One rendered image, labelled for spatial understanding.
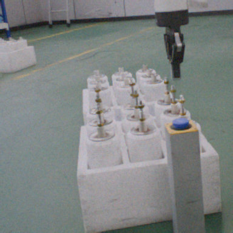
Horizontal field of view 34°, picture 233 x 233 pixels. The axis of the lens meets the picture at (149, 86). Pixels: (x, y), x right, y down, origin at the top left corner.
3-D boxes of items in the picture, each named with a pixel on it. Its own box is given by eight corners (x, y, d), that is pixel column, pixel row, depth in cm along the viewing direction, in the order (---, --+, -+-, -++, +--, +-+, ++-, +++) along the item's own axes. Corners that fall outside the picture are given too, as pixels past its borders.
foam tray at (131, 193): (188, 156, 148) (185, 111, 143) (221, 212, 110) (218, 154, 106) (87, 170, 143) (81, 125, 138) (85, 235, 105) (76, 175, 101)
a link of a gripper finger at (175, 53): (172, 42, 81) (170, 57, 86) (174, 49, 80) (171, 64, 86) (184, 40, 82) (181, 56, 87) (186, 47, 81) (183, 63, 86)
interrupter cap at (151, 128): (141, 138, 104) (141, 136, 104) (124, 132, 109) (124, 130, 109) (162, 130, 108) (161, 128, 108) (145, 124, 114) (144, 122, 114)
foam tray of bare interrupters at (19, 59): (36, 64, 380) (33, 45, 376) (11, 73, 345) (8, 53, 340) (3, 64, 393) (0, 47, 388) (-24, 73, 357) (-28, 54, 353)
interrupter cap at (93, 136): (99, 130, 113) (99, 128, 112) (120, 133, 109) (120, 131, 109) (82, 140, 106) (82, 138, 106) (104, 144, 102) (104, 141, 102)
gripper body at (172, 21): (151, 8, 89) (155, 48, 91) (158, 10, 81) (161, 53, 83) (183, 5, 90) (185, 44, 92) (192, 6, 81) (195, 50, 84)
